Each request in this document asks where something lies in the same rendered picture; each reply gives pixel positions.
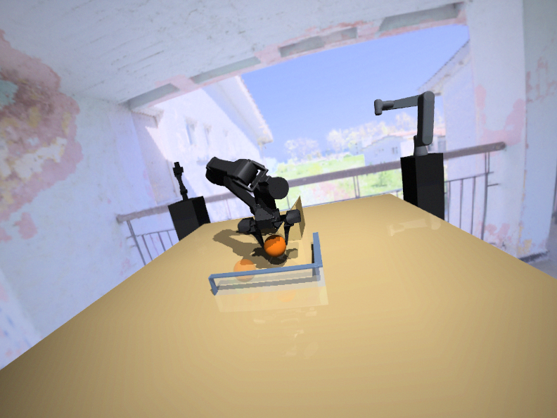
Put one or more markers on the clear l-shaped low wall with blue edges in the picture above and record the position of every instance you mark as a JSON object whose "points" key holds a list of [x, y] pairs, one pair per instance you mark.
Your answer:
{"points": [[269, 282]]}

